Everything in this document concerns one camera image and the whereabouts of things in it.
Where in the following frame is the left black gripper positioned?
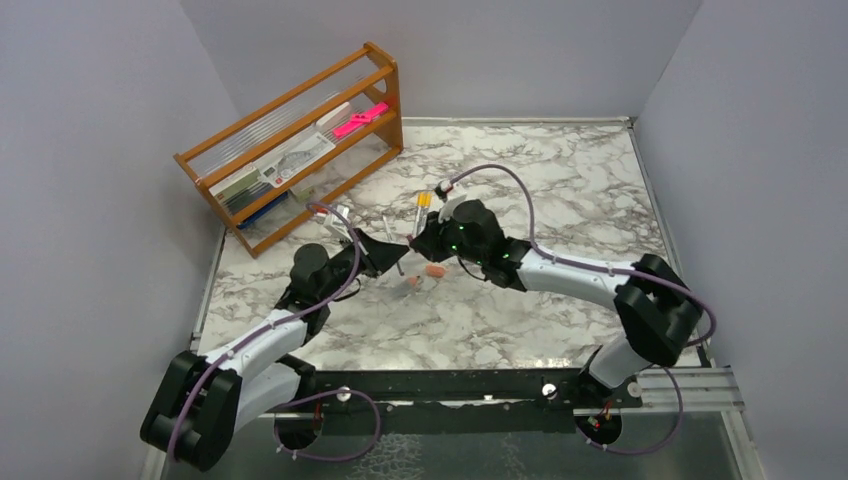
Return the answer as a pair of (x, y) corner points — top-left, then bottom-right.
(318, 228), (409, 301)

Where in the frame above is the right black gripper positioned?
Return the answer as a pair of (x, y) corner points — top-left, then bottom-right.
(411, 207), (485, 266)

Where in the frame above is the orange tip white marker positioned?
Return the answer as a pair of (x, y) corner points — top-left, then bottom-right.
(395, 275), (421, 298)

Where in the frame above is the white pen yellow end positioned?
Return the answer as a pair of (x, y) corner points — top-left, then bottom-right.
(418, 191), (433, 226)

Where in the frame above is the white grey pen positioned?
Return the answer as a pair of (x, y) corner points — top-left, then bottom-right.
(381, 215), (405, 277)

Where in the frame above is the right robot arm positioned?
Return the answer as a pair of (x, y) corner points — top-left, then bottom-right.
(410, 200), (703, 407)

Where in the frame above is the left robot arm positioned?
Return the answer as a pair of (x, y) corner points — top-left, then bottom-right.
(139, 228), (409, 472)

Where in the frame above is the white digital scale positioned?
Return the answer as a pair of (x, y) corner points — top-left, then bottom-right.
(254, 127), (335, 188)

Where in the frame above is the pink tool on rack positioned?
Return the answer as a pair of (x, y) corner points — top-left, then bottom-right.
(332, 102), (389, 139)

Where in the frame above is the wooden rack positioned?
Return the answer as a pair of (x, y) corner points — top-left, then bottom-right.
(174, 42), (404, 258)

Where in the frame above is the green white box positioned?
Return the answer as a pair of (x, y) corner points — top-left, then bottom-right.
(209, 164), (261, 214)

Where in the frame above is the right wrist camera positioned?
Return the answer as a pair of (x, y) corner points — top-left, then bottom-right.
(434, 180), (467, 223)

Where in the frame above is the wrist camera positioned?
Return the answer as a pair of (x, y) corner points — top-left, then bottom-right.
(323, 204), (352, 244)
(434, 180), (467, 223)

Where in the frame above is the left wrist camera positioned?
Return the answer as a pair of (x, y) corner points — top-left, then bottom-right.
(323, 204), (352, 244)

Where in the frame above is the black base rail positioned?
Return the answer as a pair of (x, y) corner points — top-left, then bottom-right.
(271, 368), (643, 437)

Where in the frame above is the aluminium frame rail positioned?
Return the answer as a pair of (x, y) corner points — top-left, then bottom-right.
(636, 367), (746, 413)

